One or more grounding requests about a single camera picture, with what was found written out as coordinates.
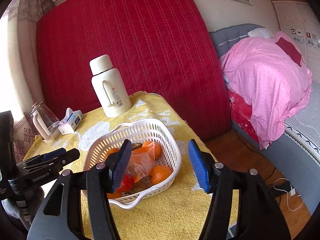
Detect pink polka dot duvet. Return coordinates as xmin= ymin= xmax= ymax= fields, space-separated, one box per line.
xmin=220 ymin=31 xmax=312 ymax=149

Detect white tissue pack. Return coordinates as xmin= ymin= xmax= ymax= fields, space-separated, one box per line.
xmin=58 ymin=107 xmax=83 ymax=135

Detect cream thermos flask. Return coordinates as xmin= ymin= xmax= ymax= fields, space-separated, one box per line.
xmin=89 ymin=54 xmax=132 ymax=118

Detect red cloth on duvet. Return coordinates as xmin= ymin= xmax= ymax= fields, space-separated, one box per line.
xmin=276 ymin=36 xmax=304 ymax=67

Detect white pillow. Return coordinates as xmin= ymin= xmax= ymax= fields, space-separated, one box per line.
xmin=247 ymin=28 xmax=275 ymax=39

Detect oranges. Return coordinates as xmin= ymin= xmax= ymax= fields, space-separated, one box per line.
xmin=127 ymin=145 xmax=156 ymax=183

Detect white charger cable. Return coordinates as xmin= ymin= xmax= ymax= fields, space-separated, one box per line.
xmin=272 ymin=177 xmax=306 ymax=212

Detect small orange kumquat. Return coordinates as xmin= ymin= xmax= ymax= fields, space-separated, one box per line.
xmin=107 ymin=191 xmax=122 ymax=199

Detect small orange tangerine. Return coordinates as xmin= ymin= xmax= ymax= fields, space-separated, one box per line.
xmin=105 ymin=147 xmax=119 ymax=159
xmin=142 ymin=141 xmax=162 ymax=160

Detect red quilted mattress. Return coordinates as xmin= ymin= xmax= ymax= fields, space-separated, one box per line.
xmin=36 ymin=0 xmax=231 ymax=140

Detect white plastic basket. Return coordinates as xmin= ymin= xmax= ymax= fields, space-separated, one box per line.
xmin=83 ymin=119 xmax=182 ymax=209

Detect glass electric kettle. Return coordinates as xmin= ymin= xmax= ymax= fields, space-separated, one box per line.
xmin=30 ymin=102 xmax=61 ymax=144

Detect red cherry tomato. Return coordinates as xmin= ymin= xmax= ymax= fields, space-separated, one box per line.
xmin=117 ymin=174 xmax=135 ymax=193

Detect white wardrobe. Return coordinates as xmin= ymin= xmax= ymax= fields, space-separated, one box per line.
xmin=271 ymin=0 xmax=319 ymax=82

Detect grey bed headboard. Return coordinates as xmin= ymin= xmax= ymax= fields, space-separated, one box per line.
xmin=209 ymin=23 xmax=262 ymax=58

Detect small orange tangerine back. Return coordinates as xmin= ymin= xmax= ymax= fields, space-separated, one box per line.
xmin=105 ymin=147 xmax=119 ymax=159

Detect brown kiwi fruit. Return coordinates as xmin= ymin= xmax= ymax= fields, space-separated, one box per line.
xmin=132 ymin=179 xmax=148 ymax=192

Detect large orange mandarin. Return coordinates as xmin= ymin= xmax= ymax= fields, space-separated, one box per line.
xmin=150 ymin=165 xmax=172 ymax=185

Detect patterned beige curtain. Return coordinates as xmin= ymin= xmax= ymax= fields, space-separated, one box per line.
xmin=1 ymin=0 xmax=54 ymax=162

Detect overripe brown banana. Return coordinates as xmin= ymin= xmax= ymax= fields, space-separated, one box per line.
xmin=131 ymin=143 xmax=143 ymax=151

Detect small orange tangerine front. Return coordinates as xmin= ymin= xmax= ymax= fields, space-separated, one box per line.
xmin=142 ymin=141 xmax=162 ymax=160

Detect yellow patterned towel cloth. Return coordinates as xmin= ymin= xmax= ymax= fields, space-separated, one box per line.
xmin=26 ymin=92 xmax=211 ymax=239

